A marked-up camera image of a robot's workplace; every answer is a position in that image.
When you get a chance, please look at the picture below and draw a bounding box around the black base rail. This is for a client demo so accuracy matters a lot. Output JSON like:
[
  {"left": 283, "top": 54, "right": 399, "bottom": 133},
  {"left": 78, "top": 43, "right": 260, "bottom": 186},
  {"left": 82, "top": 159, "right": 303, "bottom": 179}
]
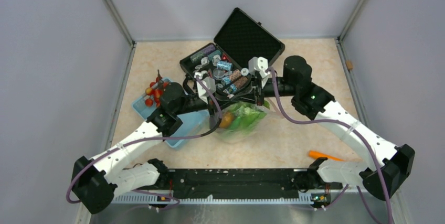
[{"left": 146, "top": 168, "right": 343, "bottom": 199}]

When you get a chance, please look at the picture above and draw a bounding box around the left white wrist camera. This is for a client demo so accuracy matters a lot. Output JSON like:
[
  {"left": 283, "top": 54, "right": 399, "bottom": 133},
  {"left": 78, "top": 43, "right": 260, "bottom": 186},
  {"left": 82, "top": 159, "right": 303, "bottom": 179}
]
[{"left": 194, "top": 71, "right": 216, "bottom": 103}]

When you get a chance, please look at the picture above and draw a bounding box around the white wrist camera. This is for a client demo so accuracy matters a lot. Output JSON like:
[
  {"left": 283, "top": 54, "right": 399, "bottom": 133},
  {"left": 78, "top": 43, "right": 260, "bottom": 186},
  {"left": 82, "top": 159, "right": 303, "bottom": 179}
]
[
  {"left": 248, "top": 57, "right": 269, "bottom": 79},
  {"left": 194, "top": 71, "right": 216, "bottom": 103}
]

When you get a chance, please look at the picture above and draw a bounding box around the white single poker chip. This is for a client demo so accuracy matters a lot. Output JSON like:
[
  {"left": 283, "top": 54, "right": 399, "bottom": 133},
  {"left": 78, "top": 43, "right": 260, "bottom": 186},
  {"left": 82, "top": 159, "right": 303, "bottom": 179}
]
[{"left": 240, "top": 68, "right": 249, "bottom": 76}]

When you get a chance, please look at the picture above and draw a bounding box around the clear round dealer button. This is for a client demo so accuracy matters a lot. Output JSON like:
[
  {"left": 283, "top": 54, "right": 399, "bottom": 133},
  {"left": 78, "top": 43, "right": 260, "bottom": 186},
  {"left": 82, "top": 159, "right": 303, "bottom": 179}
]
[{"left": 213, "top": 69, "right": 225, "bottom": 80}]

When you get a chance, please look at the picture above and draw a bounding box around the clear zip top bag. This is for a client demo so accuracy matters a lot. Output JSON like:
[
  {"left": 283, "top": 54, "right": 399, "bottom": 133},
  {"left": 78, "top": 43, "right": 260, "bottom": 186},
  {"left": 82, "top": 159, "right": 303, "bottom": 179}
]
[{"left": 213, "top": 99, "right": 283, "bottom": 144}]

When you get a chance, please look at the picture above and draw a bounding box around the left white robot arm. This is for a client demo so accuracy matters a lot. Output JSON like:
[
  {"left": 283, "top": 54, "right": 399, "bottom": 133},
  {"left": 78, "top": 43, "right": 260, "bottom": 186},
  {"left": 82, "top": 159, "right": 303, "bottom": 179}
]
[{"left": 66, "top": 78, "right": 222, "bottom": 214}]

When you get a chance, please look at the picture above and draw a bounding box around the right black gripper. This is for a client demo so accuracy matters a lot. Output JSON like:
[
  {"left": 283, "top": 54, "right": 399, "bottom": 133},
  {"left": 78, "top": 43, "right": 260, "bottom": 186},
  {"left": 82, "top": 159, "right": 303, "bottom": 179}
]
[{"left": 231, "top": 73, "right": 298, "bottom": 106}]

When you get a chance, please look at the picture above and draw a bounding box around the red cherry tomato bunch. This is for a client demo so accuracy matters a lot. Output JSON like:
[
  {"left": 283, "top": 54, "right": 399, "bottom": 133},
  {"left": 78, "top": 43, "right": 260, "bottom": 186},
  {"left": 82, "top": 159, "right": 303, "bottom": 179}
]
[{"left": 144, "top": 70, "right": 170, "bottom": 107}]

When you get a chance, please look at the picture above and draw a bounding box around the green napa cabbage toy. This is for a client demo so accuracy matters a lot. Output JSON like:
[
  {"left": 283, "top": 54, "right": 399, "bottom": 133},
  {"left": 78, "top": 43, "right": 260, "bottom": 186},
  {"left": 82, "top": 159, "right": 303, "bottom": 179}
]
[{"left": 228, "top": 102, "right": 270, "bottom": 132}]

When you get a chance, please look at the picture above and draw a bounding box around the orange brown fruit toy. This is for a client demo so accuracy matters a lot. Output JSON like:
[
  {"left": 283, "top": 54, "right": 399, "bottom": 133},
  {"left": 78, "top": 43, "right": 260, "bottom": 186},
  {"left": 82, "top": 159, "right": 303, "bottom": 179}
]
[{"left": 219, "top": 111, "right": 235, "bottom": 129}]

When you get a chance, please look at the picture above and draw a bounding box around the white cable duct strip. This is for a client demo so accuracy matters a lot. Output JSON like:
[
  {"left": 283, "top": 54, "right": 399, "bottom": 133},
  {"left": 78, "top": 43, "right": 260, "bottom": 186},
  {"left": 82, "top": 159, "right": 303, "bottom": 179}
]
[{"left": 112, "top": 192, "right": 314, "bottom": 205}]

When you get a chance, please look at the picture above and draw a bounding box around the black poker chip case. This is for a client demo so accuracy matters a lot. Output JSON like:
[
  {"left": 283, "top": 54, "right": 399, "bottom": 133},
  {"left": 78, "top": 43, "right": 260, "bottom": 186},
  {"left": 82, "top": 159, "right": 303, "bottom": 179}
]
[{"left": 179, "top": 8, "right": 285, "bottom": 105}]

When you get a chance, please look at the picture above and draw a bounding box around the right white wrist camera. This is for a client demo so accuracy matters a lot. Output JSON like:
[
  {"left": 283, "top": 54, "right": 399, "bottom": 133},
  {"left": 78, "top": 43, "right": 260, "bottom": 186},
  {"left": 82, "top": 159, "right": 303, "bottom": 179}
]
[{"left": 248, "top": 57, "right": 269, "bottom": 79}]

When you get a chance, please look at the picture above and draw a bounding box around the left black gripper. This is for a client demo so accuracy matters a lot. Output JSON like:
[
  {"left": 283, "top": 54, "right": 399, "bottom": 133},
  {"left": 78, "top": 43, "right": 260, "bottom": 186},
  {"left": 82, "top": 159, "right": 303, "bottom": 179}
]
[{"left": 175, "top": 86, "right": 239, "bottom": 118}]

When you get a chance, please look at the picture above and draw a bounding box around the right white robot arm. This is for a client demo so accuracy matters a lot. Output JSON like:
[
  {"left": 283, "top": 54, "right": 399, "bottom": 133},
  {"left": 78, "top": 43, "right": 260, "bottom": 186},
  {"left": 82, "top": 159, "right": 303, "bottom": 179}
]
[{"left": 248, "top": 56, "right": 415, "bottom": 201}]

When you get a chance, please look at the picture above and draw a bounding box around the orange marker pen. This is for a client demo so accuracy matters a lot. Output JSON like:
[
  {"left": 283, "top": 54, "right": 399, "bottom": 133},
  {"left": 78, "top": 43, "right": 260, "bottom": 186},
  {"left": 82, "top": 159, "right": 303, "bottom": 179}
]
[{"left": 308, "top": 151, "right": 344, "bottom": 162}]

